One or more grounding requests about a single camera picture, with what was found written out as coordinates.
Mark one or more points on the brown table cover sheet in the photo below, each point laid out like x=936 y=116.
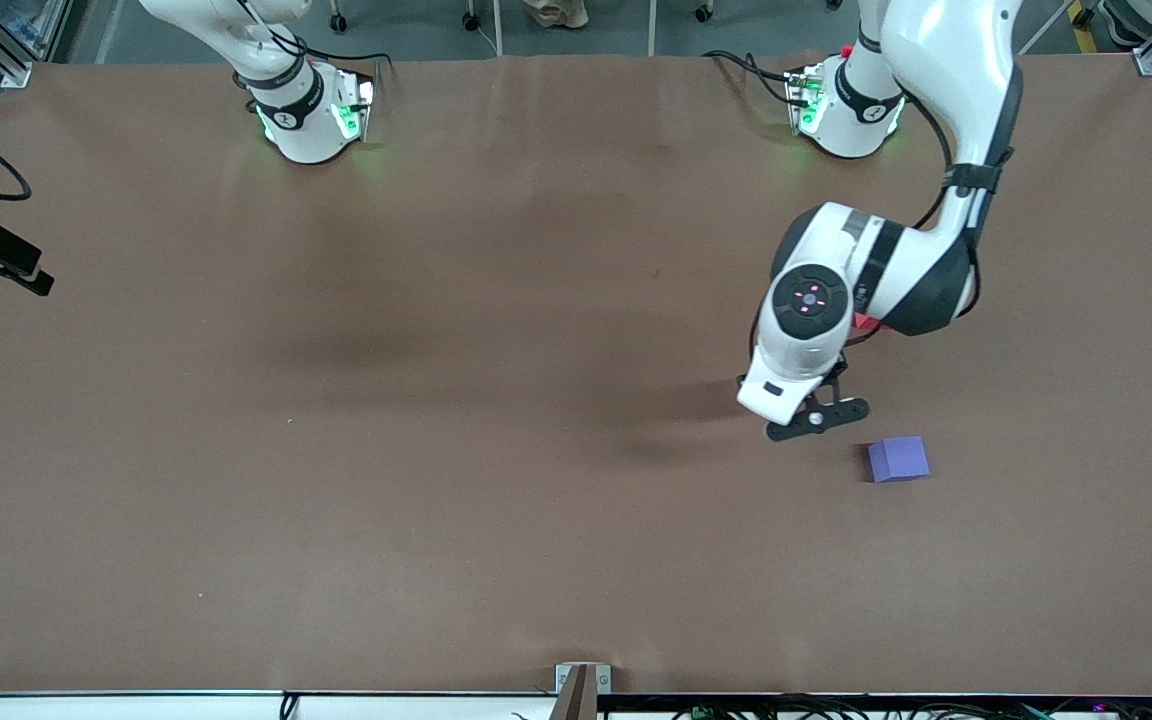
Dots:
x=536 y=550

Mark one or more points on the white table edge strip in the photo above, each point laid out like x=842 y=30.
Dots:
x=86 y=708

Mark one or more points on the red cube block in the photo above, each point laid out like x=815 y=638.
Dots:
x=866 y=322

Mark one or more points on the beige shoe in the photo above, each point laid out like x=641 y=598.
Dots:
x=556 y=12

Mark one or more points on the purple cube block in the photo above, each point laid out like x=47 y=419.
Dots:
x=898 y=460

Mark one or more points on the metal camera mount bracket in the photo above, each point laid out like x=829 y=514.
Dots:
x=581 y=690

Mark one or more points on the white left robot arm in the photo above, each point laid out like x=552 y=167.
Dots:
x=956 y=60

